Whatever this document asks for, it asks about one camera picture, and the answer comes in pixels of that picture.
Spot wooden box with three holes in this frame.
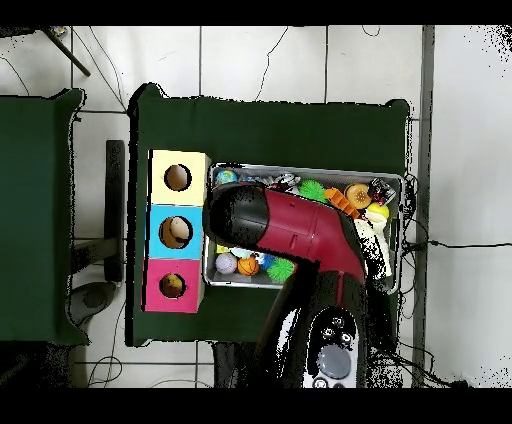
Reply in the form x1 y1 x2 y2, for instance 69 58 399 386
140 149 212 314

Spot shallow metal mesh bin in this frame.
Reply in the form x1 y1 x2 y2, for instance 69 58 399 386
202 161 404 296

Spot white baseball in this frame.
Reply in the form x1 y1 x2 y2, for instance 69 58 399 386
214 252 239 276

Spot green spiky ball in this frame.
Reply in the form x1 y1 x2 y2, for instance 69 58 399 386
297 179 328 204

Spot dark green table cloth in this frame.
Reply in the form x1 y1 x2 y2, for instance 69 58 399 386
125 82 411 348
0 88 90 346

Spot orange plastic block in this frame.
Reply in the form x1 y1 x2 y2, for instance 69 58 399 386
324 187 361 220

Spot toy burger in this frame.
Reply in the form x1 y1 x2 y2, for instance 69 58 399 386
344 182 373 210

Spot cream waffle cloth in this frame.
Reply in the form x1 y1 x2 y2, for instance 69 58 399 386
353 217 393 281

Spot black upright panel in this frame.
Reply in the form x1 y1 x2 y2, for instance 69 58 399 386
103 139 127 283

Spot grey round chair base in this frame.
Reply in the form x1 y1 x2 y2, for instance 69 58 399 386
68 280 118 326

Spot black slanted rod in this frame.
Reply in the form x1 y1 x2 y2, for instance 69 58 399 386
39 26 92 78

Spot black cable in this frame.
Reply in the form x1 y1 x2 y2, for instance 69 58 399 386
403 238 512 250

